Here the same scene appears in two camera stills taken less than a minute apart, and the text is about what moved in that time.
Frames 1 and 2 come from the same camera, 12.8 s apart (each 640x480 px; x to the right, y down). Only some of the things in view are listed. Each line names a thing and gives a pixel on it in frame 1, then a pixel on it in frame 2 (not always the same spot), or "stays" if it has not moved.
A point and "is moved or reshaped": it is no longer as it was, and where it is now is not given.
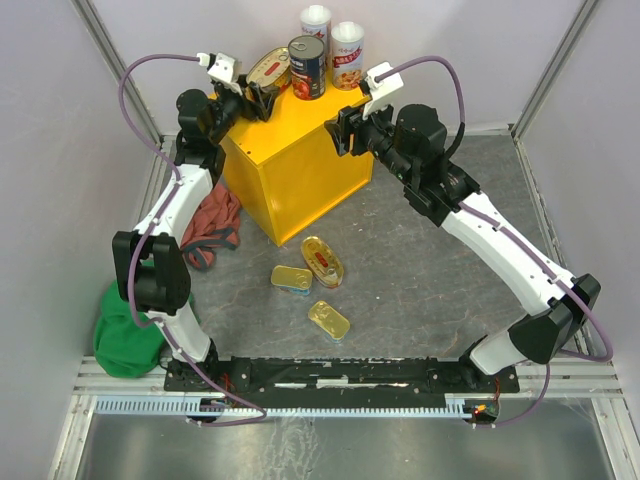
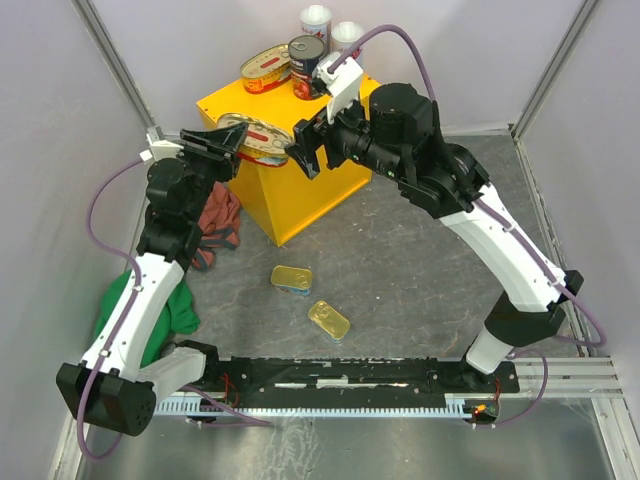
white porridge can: (347, 55) stays
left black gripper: (264, 100) -> (221, 144)
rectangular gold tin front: (334, 325) stays
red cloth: (214, 226) stays
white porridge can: (316, 20) stays
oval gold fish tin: (271, 68) is moved or reshaped
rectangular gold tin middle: (292, 279) stays
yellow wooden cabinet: (289, 169) stays
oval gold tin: (321, 262) -> (264, 143)
